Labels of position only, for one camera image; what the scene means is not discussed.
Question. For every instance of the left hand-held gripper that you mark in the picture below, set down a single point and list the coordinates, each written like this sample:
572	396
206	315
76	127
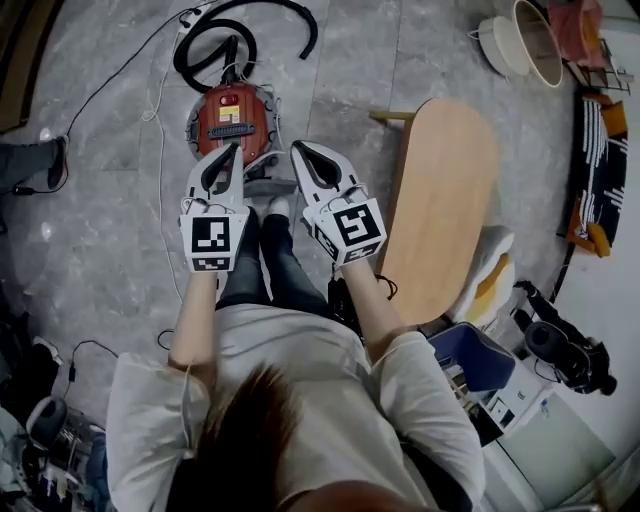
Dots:
212	235

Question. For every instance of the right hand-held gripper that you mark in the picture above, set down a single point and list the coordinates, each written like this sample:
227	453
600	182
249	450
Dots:
350	230

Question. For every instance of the person's left forearm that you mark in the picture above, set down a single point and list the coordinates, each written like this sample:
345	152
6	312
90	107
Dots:
192	320

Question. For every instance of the person's right forearm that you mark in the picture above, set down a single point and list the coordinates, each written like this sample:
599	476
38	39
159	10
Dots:
370	305

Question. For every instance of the person's right white shoe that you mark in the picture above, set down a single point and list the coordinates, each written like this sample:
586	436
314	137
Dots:
278	206

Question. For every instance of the person's right leg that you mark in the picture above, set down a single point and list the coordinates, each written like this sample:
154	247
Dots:
290	270

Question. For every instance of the person's leg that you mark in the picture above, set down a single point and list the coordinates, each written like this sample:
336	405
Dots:
290	270
25	160
245	280

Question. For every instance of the person's left leg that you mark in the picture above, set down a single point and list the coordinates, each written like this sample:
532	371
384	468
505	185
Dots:
245	280

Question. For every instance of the oval wooden table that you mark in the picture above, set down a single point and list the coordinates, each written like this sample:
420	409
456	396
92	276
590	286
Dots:
445	210

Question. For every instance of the white cushion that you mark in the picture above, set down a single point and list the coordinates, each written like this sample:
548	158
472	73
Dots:
495	240

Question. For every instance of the person's white shirt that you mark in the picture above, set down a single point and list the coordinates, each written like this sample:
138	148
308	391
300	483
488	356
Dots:
300	360

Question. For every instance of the yellow cushion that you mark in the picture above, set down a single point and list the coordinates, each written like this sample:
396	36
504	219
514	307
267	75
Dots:
492	290

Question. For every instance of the white round basket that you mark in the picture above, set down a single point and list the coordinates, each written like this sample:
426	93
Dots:
500	45

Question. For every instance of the brown wooden cabinet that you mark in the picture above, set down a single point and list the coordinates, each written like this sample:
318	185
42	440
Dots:
25	60

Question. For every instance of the dark blue fabric box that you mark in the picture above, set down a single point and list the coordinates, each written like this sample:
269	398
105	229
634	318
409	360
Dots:
475	350

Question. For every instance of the black white-soled shoe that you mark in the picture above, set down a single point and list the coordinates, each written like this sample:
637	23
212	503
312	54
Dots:
47	350

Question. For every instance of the beige round basket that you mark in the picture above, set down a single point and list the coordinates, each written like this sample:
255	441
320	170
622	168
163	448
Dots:
542	60

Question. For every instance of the black white striped blanket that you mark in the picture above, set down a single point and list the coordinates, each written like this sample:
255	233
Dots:
600	165

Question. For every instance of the black handheld device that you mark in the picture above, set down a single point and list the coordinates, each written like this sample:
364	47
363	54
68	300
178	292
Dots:
550	340

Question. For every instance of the pink cloth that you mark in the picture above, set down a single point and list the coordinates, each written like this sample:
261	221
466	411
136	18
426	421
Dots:
575	30

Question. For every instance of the white open box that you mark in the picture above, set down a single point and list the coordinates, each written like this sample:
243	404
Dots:
520	395

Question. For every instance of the pale green panel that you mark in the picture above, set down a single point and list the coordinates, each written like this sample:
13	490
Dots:
555	450

